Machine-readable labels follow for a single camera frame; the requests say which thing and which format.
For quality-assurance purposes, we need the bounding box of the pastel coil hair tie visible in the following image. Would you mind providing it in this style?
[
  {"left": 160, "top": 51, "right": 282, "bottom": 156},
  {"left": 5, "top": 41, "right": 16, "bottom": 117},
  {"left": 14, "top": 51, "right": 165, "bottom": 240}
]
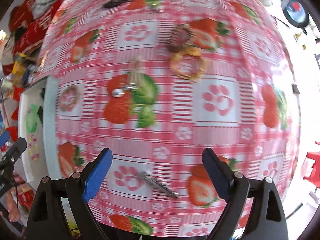
[{"left": 27, "top": 134, "right": 41, "bottom": 162}]

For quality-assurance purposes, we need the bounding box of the green plastic bangle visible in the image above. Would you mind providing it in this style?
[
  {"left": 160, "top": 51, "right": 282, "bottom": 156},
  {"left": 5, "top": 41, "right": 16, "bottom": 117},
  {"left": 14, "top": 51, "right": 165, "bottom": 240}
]
[{"left": 25, "top": 104, "right": 40, "bottom": 133}]

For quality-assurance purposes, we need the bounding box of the black claw hair clip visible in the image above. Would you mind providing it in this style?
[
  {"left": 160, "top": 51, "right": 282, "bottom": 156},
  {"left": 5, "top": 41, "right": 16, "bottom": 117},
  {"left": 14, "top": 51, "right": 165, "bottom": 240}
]
[{"left": 40, "top": 88, "right": 46, "bottom": 100}]

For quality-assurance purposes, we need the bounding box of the black scalloped snap clip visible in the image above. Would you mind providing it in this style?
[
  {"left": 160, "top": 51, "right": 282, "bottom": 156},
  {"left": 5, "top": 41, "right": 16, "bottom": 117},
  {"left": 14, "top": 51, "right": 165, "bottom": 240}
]
[{"left": 37, "top": 106, "right": 43, "bottom": 124}]

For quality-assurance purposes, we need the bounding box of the left hand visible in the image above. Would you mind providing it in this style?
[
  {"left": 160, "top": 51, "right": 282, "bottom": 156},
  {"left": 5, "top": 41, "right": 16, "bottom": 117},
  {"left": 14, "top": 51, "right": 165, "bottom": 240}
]
[{"left": 6, "top": 191, "right": 21, "bottom": 222}]

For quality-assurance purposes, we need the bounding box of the white shallow tray box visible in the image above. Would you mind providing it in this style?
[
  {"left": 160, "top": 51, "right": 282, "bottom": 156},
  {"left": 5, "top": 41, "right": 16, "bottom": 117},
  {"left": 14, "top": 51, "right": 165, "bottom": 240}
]
[{"left": 18, "top": 76, "right": 61, "bottom": 188}]

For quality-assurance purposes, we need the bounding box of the silver star hair clip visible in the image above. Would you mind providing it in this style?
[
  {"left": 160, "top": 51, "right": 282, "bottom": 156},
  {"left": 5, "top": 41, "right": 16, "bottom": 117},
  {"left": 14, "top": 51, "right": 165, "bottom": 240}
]
[{"left": 140, "top": 171, "right": 179, "bottom": 199}]

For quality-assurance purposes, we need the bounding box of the red plastic stool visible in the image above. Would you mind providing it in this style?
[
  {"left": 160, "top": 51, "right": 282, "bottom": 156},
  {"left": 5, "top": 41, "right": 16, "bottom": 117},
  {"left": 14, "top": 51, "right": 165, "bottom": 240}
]
[{"left": 303, "top": 152, "right": 319, "bottom": 189}]

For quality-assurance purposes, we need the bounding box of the red wedding bed cover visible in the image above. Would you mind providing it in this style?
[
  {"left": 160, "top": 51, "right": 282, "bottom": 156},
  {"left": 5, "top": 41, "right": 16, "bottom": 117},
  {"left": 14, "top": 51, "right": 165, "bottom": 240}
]
[{"left": 7, "top": 0, "right": 75, "bottom": 55}]

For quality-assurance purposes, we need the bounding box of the pink strawberry tablecloth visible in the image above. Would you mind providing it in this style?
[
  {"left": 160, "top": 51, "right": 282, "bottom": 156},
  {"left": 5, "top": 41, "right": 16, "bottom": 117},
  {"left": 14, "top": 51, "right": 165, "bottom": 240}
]
[{"left": 40, "top": 0, "right": 299, "bottom": 237}]

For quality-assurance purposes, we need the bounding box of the round black fan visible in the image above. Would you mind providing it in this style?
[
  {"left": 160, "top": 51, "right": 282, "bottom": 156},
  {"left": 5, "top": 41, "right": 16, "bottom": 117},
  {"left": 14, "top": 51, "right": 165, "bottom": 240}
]
[{"left": 281, "top": 0, "right": 309, "bottom": 29}]

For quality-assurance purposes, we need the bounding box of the beige braided bracelet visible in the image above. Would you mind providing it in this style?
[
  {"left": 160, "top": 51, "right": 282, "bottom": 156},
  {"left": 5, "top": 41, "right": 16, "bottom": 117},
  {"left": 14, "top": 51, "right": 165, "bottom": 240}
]
[{"left": 58, "top": 84, "right": 82, "bottom": 113}]

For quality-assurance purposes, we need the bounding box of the brown coil hair tie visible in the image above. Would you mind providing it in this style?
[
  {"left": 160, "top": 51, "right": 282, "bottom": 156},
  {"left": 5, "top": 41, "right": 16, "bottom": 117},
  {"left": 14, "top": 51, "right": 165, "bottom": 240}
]
[{"left": 167, "top": 24, "right": 194, "bottom": 53}]

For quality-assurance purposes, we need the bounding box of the dark coil hair tie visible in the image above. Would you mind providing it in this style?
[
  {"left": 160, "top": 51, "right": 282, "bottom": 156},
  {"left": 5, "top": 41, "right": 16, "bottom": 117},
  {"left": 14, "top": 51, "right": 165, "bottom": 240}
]
[{"left": 102, "top": 0, "right": 133, "bottom": 9}]

